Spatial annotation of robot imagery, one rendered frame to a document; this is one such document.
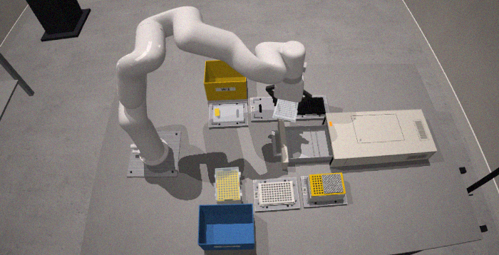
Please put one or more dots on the yellow open-top box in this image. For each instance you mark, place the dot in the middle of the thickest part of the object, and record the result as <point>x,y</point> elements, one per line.
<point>220,72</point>

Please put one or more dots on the blue open-top box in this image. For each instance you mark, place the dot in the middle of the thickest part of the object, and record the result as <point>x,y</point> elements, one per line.
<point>226,226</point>

